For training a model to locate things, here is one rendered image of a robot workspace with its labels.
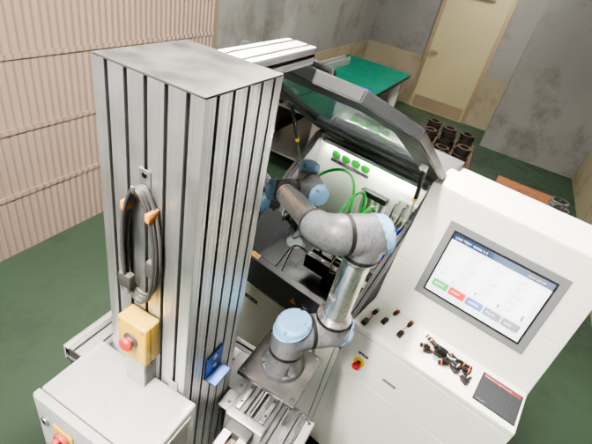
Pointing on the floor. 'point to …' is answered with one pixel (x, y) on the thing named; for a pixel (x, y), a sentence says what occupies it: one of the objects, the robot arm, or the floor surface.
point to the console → (453, 324)
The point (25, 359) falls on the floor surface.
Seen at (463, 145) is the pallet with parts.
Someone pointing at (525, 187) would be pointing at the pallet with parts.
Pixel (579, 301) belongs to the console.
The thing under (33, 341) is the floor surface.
